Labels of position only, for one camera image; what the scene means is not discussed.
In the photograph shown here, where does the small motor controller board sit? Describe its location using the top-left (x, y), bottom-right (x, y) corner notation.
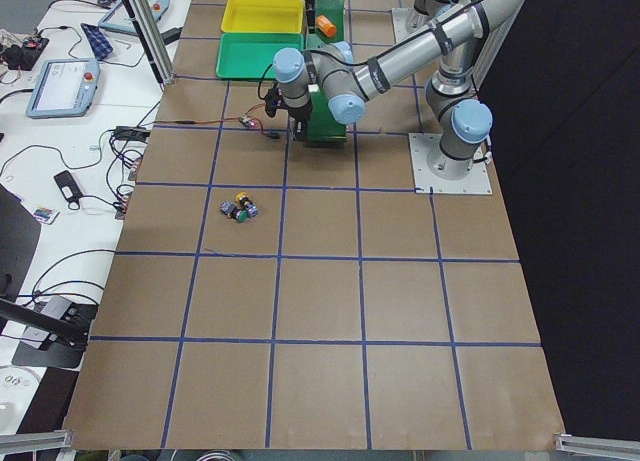
top-left (240, 116), bottom-right (262, 128)

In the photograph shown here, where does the black power adapter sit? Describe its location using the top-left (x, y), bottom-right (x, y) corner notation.
top-left (53, 170), bottom-right (84, 203)

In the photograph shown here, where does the teach pendant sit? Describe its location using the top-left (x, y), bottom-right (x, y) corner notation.
top-left (97, 0), bottom-right (172, 37)
top-left (25, 58), bottom-right (100, 119)

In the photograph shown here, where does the plain orange cylinder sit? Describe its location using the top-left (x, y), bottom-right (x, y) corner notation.
top-left (316, 15), bottom-right (338, 38)

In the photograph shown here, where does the blue plaid cloth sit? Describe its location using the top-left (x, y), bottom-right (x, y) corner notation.
top-left (81, 23), bottom-right (114, 61)

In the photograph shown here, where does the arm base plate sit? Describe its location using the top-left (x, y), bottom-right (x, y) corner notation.
top-left (391, 8), bottom-right (436, 45)
top-left (408, 133), bottom-right (492, 196)

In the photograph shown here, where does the red black power cable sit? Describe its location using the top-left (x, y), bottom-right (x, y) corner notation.
top-left (149, 101), bottom-right (281, 138)

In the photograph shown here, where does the green conveyor belt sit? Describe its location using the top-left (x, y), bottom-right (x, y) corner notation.
top-left (289, 0), bottom-right (349, 149)

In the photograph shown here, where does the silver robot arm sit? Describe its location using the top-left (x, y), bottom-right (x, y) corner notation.
top-left (261, 0), bottom-right (525, 180)

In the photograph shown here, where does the yellow plastic tray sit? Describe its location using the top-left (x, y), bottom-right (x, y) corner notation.
top-left (221, 0), bottom-right (305, 34)

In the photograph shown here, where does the far teach pendant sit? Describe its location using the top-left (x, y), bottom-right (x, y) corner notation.
top-left (97, 0), bottom-right (172, 37)

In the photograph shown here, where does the near teach pendant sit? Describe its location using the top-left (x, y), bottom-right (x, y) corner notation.
top-left (25, 58), bottom-right (100, 119)

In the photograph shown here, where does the aluminium frame post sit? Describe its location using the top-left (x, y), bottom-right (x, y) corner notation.
top-left (121, 0), bottom-right (175, 86)

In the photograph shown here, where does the green plastic tray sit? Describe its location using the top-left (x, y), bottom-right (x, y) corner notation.
top-left (216, 32), bottom-right (304, 80)

